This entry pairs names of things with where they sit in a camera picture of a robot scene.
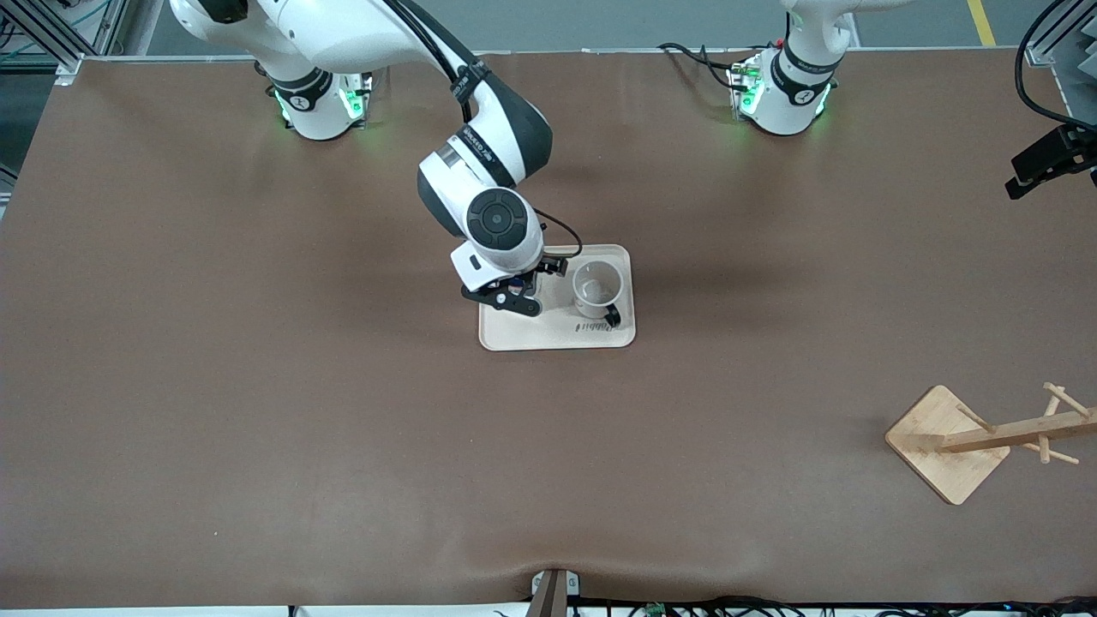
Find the white smiley cup black handle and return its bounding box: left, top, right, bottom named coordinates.
left=571, top=260, right=625, bottom=328

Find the cream tray with rabbit print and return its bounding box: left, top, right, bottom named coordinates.
left=478, top=244, right=637, bottom=352

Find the brown table cover mat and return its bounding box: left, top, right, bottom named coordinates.
left=0, top=50, right=1097, bottom=611

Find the wooden mug rack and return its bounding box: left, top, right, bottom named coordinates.
left=884, top=381, right=1097, bottom=506

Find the black base cable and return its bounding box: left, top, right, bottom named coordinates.
left=658, top=41, right=742, bottom=91

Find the front camera mount post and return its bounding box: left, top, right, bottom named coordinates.
left=527, top=567, right=582, bottom=617

